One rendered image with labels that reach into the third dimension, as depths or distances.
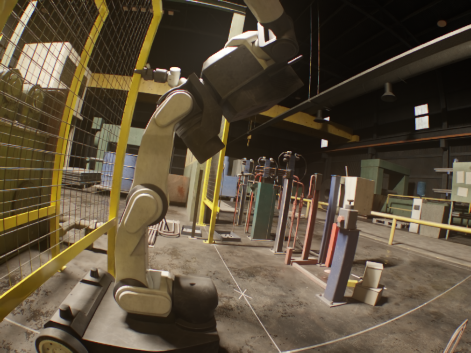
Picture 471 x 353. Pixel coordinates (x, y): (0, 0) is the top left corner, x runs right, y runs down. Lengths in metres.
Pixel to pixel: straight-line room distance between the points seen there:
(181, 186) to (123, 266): 4.56
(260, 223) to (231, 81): 2.52
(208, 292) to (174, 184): 4.56
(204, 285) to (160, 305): 0.19
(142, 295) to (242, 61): 0.87
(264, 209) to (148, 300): 2.47
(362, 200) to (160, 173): 2.08
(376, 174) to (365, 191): 9.29
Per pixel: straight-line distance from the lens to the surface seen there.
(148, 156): 0.77
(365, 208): 2.52
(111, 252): 1.50
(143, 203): 0.73
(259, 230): 3.13
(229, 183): 8.40
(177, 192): 5.33
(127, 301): 0.86
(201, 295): 0.87
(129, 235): 0.77
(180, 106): 0.76
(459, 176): 6.85
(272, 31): 0.76
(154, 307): 0.86
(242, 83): 0.79
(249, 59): 0.83
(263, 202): 3.08
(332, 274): 1.68
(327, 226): 2.46
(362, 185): 2.46
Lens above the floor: 0.75
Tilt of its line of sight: 1 degrees up
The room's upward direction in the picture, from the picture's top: 8 degrees clockwise
